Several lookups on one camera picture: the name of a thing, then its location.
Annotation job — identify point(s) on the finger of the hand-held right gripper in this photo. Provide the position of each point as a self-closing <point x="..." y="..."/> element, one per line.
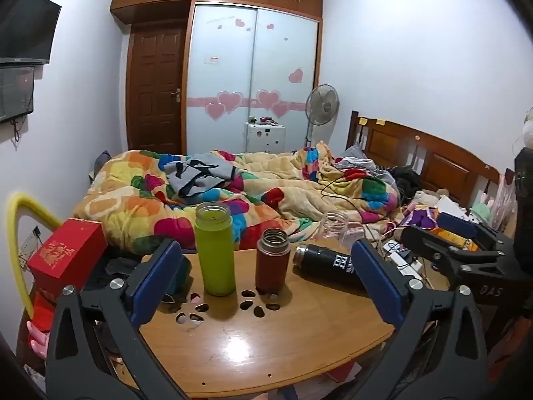
<point x="429" y="243"/>
<point x="458" y="221"/>

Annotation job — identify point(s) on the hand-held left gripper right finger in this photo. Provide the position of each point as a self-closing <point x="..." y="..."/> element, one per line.
<point x="374" y="277"/>

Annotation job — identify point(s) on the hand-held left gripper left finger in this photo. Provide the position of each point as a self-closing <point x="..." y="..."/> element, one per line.
<point x="156" y="277"/>

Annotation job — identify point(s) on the black thermos cup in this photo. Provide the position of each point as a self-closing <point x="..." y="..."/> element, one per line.
<point x="324" y="264"/>

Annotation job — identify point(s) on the green cup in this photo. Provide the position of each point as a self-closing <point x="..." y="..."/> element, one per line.
<point x="214" y="254"/>

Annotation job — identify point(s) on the clear plastic cup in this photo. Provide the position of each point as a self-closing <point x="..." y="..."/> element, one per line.
<point x="333" y="227"/>

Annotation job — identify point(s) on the brown steel cup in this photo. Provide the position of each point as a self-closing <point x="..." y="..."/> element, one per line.
<point x="271" y="266"/>

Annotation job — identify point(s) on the green plush rabbit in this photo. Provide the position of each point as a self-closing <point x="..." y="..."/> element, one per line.
<point x="481" y="211"/>

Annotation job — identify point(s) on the purple plush toy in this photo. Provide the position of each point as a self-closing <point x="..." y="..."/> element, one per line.
<point x="420" y="216"/>

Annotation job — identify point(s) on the white power strip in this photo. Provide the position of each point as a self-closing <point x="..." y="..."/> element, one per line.
<point x="402" y="258"/>

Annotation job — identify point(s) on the clear plastic bag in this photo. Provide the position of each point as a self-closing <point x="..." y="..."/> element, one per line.
<point x="504" y="196"/>

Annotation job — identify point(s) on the wooden bed headboard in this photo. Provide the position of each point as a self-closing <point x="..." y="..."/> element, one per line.
<point x="441" y="162"/>

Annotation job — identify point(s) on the black clothes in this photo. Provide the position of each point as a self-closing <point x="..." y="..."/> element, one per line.
<point x="406" y="179"/>

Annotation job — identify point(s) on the colourful patterned blanket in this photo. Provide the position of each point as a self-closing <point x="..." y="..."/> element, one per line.
<point x="137" y="204"/>

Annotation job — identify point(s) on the red gift box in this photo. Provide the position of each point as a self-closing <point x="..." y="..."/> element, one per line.
<point x="66" y="250"/>

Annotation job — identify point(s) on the grey striped cloth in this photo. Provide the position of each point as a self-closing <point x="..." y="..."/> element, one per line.
<point x="358" y="162"/>

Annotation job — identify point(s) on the grey garment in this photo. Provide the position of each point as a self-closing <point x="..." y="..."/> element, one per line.
<point x="200" y="173"/>

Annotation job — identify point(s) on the pink toy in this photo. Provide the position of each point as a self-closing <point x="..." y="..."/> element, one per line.
<point x="38" y="339"/>

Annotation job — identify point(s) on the standing fan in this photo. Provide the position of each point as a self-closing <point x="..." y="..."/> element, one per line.
<point x="322" y="104"/>

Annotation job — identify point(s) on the white small appliance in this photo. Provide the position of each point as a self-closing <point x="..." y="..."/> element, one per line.
<point x="264" y="137"/>

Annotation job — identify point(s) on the brown wooden door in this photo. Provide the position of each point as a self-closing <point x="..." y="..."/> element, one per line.
<point x="154" y="91"/>

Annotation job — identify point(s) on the black framed screen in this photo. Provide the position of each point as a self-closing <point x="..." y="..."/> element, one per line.
<point x="14" y="91"/>

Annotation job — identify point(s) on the wardrobe with heart stickers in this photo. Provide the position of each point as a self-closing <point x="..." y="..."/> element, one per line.
<point x="250" y="58"/>

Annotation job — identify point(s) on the black wall television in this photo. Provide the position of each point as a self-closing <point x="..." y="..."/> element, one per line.
<point x="25" y="29"/>

